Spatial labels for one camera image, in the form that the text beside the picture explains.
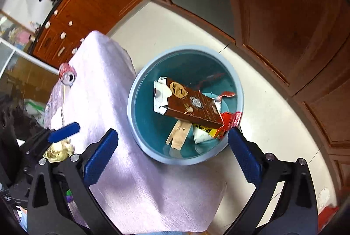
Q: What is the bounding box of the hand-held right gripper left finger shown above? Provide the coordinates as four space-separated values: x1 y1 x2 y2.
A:
26 128 121 235

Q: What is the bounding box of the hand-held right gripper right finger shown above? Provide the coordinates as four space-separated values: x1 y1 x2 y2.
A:
226 127 319 235

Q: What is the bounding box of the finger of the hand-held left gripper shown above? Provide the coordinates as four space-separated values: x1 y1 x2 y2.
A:
26 122 80 155

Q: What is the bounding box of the pale green leaf wrapper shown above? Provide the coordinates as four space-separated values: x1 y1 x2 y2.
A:
45 139 75 162

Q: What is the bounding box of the red plastic bag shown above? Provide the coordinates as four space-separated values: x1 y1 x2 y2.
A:
193 110 243 140

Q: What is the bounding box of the white paper cup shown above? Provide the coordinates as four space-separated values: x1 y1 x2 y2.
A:
193 126 216 145

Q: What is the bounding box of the red soda can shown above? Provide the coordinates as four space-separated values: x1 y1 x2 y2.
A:
59 62 76 86

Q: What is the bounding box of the teal trash bin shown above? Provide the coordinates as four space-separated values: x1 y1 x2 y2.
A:
127 45 244 166

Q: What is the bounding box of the orange snack packet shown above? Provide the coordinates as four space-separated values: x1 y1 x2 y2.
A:
215 90 236 101

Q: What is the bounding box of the beige paper wrapper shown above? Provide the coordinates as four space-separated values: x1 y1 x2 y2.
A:
165 119 192 149

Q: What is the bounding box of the brown carton box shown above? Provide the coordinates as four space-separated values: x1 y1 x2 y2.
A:
160 78 225 128

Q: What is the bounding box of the white foil packet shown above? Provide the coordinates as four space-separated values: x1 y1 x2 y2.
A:
153 76 175 116

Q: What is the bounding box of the green white sack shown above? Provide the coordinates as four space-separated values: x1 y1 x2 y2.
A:
26 100 47 126

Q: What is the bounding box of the white tablecloth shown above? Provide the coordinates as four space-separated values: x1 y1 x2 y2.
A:
44 30 227 233

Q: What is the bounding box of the glass sliding door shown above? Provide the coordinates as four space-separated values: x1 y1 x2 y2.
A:
0 9 59 104

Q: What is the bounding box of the shiny red bag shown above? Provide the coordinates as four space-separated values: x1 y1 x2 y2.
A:
317 206 341 235

